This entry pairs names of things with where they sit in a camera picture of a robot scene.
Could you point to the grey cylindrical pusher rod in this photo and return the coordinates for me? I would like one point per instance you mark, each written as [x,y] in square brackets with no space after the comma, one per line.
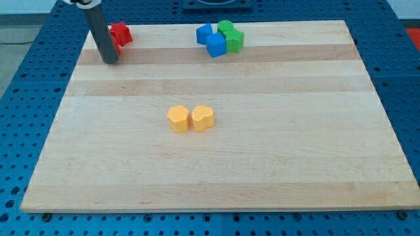
[101,34]

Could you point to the red star block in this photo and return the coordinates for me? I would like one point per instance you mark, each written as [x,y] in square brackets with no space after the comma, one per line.
[121,34]

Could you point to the yellow hexagon block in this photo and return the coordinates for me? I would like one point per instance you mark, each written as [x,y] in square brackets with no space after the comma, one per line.
[179,119]

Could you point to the green star block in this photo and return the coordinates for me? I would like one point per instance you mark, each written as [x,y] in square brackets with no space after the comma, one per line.
[234,40]

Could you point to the red block behind rod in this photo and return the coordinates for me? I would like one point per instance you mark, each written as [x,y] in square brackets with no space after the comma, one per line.
[116,45]

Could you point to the blue block left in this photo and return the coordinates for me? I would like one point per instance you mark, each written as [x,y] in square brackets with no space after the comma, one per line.
[202,32]

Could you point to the blue cube block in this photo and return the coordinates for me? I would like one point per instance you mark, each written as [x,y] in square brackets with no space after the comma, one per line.
[215,45]

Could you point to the green cylinder block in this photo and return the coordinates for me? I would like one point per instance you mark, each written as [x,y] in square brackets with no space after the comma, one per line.
[224,26]

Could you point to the yellow heart block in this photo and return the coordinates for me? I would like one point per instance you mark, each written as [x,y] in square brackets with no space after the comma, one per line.
[203,117]

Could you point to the wooden board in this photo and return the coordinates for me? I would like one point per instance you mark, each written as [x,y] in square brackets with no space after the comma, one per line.
[298,126]

